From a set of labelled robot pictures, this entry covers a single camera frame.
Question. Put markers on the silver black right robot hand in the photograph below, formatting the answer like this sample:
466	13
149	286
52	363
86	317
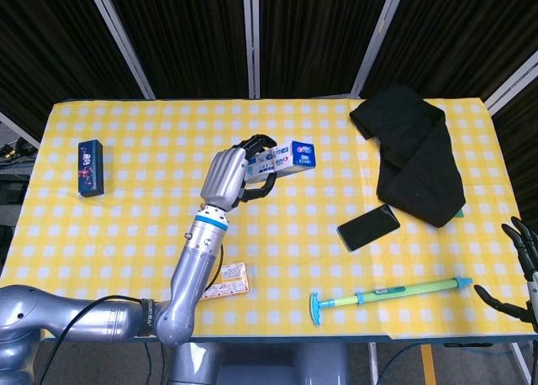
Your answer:
533	301

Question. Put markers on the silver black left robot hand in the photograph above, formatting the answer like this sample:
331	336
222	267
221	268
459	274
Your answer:
223	177

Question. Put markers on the blue white toothpaste box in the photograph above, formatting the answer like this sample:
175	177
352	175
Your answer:
290	158

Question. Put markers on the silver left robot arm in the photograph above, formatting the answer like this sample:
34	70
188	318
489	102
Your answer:
197	254

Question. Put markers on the black cloth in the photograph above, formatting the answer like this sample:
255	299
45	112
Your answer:
416	170

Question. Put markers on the yellow white checkered tablecloth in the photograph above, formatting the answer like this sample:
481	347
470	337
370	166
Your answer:
294	242

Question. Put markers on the orange yellow snack box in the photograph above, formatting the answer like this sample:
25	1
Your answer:
231	282

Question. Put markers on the small green card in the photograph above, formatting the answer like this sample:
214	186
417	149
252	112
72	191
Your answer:
460	213

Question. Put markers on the yellow floor tape strip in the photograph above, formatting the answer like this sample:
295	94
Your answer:
428	366

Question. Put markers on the dark blue patterned box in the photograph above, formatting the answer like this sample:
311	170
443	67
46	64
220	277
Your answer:
91	168

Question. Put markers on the green blue water pump toy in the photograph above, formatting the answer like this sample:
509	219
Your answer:
395	291

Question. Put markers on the dark ribbed partition panel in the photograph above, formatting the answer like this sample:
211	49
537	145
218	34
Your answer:
54	44
458	32
185	36
521	158
311	36

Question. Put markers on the black smartphone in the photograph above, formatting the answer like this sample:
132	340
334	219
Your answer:
369	227

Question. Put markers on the white table leg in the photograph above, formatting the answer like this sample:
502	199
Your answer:
373	362

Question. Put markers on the grey robot torso base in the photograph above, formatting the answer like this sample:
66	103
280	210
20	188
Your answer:
273	364

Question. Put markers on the white partition frame post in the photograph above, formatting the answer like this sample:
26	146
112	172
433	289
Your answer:
251	40
510	80
122	44
376	40
19	129

